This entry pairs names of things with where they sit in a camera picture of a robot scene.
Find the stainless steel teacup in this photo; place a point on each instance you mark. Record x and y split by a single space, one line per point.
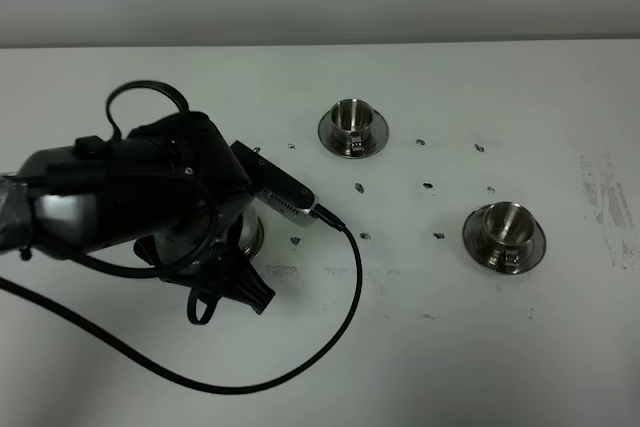
508 228
351 123

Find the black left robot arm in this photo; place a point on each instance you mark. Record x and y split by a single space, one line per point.
165 202

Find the stainless steel saucer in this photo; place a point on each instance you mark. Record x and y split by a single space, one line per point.
379 136
480 252

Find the near stainless steel saucer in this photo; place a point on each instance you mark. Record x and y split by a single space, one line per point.
480 252

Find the far stainless steel saucer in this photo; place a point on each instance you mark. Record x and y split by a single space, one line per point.
379 136

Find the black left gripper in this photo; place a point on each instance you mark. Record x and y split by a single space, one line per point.
194 143

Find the near stainless steel teacup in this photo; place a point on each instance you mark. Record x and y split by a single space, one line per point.
508 228

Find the stainless steel teapot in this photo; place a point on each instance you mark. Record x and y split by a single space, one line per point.
247 234

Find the far stainless steel teacup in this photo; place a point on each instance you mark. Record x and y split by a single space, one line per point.
351 123

